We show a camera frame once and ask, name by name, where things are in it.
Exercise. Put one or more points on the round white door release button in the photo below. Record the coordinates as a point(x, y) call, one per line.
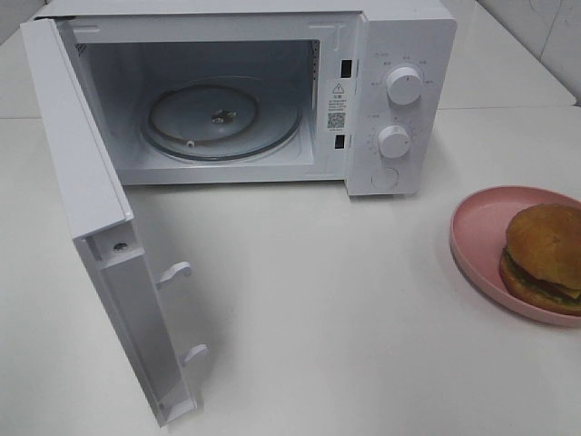
point(385, 179)

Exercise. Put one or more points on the burger with sesame-free bun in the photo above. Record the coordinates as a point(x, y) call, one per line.
point(540, 263)

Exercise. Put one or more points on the glass microwave turntable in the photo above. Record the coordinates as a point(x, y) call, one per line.
point(222, 118)

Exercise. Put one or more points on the white microwave oven body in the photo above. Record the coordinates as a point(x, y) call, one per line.
point(334, 55)

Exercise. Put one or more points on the white microwave knob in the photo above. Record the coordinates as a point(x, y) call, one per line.
point(404, 85)
point(393, 141)

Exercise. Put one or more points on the white microwave door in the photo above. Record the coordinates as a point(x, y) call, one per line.
point(100, 220)

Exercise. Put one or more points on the pink round plate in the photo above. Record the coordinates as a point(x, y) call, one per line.
point(477, 235)

